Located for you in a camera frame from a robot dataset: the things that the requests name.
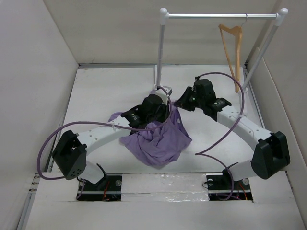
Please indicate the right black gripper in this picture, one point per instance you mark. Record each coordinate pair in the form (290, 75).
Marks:
(183, 101)

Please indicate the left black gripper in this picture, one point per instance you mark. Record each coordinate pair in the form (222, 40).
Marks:
(166, 113)

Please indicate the purple t shirt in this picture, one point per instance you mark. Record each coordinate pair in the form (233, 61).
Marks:
(161, 146)

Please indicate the wooden clothes hanger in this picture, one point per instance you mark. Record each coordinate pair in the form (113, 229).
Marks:
(233, 61)

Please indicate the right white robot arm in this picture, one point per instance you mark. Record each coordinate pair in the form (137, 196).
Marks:
(271, 153)

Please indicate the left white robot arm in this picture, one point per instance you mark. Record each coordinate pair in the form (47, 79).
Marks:
(70, 154)

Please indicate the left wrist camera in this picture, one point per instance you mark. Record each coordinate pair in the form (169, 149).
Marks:
(163, 91)

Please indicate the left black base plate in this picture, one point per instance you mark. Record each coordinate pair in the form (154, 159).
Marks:
(110, 192)

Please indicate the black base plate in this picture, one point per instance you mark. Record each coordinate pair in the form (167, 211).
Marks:
(219, 188)
(110, 192)

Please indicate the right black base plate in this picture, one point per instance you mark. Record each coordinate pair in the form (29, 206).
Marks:
(219, 188)

